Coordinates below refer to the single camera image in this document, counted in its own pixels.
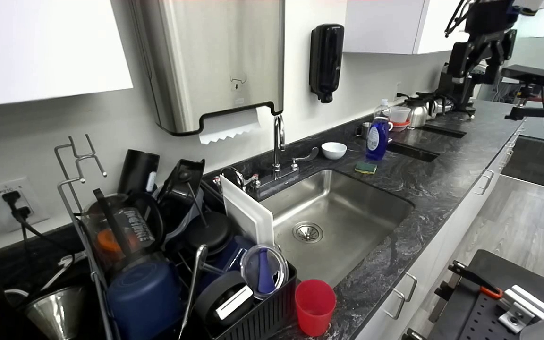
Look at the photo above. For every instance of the black and white lid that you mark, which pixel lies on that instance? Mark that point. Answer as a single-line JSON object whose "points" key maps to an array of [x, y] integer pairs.
{"points": [[225, 302]]}

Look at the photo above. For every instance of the steel thermos carafe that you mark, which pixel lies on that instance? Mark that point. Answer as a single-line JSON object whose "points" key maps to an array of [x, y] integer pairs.
{"points": [[417, 113]]}

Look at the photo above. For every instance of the black container lid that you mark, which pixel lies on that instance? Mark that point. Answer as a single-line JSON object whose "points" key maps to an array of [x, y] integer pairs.
{"points": [[184, 182]]}

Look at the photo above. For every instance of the black tumbler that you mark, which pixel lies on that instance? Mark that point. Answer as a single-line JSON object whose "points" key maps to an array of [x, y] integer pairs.
{"points": [[137, 172]]}

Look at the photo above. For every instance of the white plastic cup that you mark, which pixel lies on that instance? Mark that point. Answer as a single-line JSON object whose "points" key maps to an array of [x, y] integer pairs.
{"points": [[399, 114]]}

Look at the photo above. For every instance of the steel funnel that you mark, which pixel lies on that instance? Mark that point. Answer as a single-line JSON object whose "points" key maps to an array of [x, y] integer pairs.
{"points": [[57, 314]]}

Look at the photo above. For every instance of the dark blue pot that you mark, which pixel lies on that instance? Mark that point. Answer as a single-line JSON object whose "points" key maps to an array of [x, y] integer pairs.
{"points": [[144, 297]]}

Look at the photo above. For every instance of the white cutting board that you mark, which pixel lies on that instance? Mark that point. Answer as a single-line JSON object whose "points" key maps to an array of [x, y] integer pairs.
{"points": [[248, 212]]}

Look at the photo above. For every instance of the red plastic cup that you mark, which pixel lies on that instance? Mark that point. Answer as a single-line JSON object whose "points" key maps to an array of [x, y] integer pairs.
{"points": [[314, 307]]}

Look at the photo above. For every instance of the chrome tap lever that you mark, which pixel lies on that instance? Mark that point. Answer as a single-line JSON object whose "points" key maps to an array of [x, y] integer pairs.
{"points": [[306, 157]]}

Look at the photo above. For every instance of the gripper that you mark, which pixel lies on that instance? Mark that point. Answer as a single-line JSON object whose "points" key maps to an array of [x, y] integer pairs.
{"points": [[489, 19]]}

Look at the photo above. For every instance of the blue dish soap bottle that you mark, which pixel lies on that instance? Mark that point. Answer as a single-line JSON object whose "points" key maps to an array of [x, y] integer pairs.
{"points": [[378, 137]]}

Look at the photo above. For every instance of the aluminium bracket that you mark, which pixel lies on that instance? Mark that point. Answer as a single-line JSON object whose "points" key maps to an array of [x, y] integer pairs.
{"points": [[524, 307]]}

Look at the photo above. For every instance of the steel sink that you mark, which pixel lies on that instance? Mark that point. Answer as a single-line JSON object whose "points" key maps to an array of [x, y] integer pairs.
{"points": [[343, 222]]}

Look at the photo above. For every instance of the small steel cup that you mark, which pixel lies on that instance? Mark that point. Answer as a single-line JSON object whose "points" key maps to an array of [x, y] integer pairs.
{"points": [[364, 131]]}

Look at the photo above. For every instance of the chrome tap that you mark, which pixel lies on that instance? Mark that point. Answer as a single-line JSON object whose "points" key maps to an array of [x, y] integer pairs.
{"points": [[278, 141]]}

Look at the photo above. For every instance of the white bowl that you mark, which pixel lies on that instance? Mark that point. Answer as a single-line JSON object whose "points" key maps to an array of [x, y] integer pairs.
{"points": [[334, 150]]}

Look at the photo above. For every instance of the green and yellow sponge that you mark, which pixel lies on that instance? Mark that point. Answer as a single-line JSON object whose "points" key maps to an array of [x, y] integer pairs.
{"points": [[365, 167]]}

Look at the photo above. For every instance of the glass blender jar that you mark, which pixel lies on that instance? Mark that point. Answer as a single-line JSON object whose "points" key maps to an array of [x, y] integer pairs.
{"points": [[121, 231]]}

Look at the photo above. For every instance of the steel kettle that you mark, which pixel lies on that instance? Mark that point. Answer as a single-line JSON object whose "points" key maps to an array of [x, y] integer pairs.
{"points": [[435, 106]]}

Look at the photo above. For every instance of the red bowl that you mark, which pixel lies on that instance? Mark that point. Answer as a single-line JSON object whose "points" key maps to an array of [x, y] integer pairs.
{"points": [[399, 126]]}

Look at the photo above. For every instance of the black soap dispenser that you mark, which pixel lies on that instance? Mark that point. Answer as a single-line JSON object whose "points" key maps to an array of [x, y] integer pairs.
{"points": [[326, 59]]}

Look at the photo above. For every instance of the white wall cabinet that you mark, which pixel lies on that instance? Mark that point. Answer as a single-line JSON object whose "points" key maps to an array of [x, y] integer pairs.
{"points": [[40, 47]]}

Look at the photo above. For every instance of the black dish drying rack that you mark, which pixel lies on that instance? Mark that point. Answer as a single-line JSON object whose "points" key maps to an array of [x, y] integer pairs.
{"points": [[258, 321]]}

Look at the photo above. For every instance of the steel ladle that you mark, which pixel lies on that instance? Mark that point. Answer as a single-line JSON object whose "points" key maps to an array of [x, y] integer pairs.
{"points": [[195, 278]]}

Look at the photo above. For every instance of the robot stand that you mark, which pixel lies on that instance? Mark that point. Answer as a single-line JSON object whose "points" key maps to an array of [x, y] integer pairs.
{"points": [[475, 316]]}

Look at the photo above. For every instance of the steel paper towel dispenser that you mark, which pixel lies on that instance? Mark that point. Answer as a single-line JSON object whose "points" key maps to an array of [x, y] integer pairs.
{"points": [[215, 61]]}

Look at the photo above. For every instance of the black round lid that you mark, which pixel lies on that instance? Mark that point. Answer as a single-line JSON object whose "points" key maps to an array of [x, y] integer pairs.
{"points": [[208, 233]]}

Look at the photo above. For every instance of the camera on mount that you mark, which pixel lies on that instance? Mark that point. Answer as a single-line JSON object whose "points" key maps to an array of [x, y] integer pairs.
{"points": [[534, 75]]}

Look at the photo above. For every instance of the white paper towel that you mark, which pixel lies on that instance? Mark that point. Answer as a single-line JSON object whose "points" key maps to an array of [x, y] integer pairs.
{"points": [[229, 128]]}

